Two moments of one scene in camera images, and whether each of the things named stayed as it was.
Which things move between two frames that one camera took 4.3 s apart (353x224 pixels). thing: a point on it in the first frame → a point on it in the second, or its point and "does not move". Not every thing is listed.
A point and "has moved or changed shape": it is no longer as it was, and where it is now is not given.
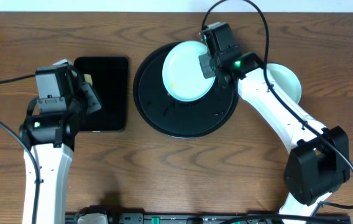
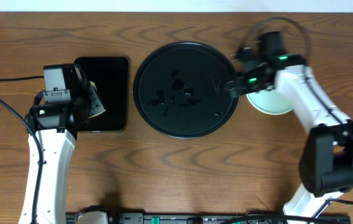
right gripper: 204,63 → 237,83
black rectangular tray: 109,79 does not move
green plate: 182,74 has moved or changed shape
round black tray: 174,117 does not move
